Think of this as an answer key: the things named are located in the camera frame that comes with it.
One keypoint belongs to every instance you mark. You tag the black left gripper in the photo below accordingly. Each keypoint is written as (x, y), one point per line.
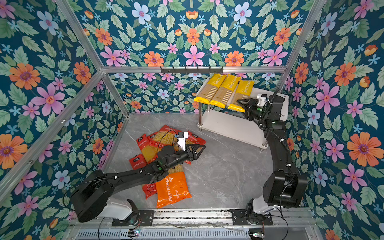
(190, 153)

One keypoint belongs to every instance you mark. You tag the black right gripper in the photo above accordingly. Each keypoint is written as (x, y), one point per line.
(251, 106)

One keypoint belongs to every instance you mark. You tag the yellow spaghetti bag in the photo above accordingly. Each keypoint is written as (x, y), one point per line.
(225, 91)
(208, 91)
(242, 92)

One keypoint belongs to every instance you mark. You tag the red spaghetti bag front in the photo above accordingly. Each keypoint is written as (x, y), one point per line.
(148, 151)

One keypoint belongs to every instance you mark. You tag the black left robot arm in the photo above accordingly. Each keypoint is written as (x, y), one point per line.
(93, 197)

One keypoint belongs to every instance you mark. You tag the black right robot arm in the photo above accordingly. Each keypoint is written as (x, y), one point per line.
(285, 187)

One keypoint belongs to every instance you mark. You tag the red fusilli pasta bag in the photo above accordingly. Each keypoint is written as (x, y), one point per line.
(166, 136)

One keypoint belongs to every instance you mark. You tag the orange macaroni pasta bag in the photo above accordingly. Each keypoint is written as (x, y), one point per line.
(173, 188)

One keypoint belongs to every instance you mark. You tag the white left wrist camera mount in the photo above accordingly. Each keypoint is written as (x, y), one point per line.
(182, 137)

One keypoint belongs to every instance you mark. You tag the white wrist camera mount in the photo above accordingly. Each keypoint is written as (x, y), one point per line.
(263, 100)
(182, 137)

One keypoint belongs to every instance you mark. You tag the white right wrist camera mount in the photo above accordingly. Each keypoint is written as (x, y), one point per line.
(263, 100)

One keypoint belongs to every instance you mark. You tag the black hook rail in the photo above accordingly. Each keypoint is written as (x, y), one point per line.
(190, 70)

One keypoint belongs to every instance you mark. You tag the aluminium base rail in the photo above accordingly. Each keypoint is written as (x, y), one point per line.
(201, 224)

